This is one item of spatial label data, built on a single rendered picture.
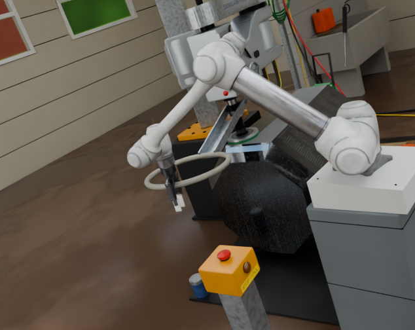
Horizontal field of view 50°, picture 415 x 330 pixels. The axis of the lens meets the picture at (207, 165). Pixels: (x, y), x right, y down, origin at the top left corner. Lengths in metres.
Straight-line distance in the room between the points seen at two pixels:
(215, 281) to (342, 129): 0.73
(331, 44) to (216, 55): 4.28
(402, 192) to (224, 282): 0.80
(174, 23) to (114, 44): 6.12
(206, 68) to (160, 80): 8.64
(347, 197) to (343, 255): 0.30
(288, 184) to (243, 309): 1.49
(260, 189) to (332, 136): 1.24
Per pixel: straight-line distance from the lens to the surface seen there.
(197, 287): 2.96
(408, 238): 1.87
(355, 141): 1.62
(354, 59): 5.79
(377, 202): 1.80
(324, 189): 1.86
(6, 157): 8.30
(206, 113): 3.70
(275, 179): 2.70
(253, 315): 1.33
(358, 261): 2.00
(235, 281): 1.20
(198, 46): 2.74
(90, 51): 9.31
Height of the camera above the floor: 1.73
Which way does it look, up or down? 19 degrees down
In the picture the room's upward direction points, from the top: 20 degrees counter-clockwise
